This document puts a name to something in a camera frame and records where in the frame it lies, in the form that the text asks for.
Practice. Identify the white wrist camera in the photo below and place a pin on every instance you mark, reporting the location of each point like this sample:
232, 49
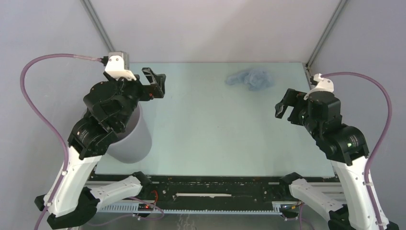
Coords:
118, 66
319, 84

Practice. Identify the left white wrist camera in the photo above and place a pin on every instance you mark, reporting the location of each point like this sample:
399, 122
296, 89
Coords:
118, 66

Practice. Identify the aluminium frame post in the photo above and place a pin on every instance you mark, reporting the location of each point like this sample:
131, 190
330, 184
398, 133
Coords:
97, 23
327, 31

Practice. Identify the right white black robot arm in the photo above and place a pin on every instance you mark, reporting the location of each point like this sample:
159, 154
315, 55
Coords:
346, 148

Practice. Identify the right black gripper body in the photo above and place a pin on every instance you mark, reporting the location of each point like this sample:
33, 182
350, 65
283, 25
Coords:
298, 115

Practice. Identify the left aluminium frame post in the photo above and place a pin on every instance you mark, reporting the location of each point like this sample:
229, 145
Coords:
97, 23

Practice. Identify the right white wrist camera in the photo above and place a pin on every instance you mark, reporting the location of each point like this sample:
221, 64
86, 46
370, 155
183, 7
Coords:
319, 84

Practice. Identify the white slotted cable duct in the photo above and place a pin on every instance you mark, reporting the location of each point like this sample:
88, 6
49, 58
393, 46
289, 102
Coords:
131, 208

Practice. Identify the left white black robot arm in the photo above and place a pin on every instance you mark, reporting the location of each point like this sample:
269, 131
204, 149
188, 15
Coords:
110, 105

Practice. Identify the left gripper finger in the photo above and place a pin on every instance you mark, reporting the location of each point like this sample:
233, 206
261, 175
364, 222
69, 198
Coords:
150, 75
159, 85

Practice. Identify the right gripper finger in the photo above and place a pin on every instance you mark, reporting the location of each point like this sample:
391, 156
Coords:
290, 97
280, 109

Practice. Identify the right aluminium frame post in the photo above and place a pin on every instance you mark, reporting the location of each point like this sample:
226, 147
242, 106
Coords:
327, 31

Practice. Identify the small electronics board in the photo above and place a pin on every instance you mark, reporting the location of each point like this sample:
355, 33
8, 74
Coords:
143, 207

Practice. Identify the grey plastic trash bin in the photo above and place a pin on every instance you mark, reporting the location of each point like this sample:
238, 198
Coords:
135, 143

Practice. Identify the blue plastic trash bag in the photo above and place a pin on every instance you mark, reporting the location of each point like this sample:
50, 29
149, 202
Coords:
255, 79

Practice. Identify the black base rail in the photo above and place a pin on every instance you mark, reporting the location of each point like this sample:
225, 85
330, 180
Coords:
218, 192

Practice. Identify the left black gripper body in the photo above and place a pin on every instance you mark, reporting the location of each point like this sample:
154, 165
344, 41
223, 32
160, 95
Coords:
133, 91

